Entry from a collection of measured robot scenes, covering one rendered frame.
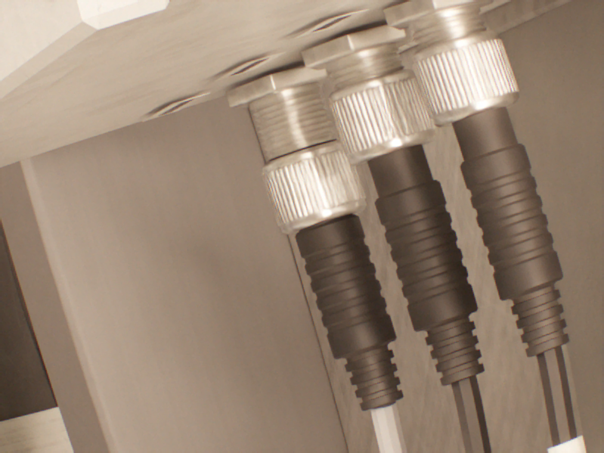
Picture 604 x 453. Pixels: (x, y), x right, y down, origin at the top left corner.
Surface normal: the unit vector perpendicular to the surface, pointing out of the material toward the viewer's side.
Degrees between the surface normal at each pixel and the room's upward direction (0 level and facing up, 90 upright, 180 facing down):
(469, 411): 52
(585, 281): 90
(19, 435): 27
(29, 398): 39
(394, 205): 62
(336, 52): 69
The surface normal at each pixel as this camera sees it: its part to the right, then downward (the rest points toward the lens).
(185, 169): 0.34, -0.15
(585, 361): -0.89, 0.27
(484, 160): -0.30, 0.05
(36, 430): 0.27, -0.41
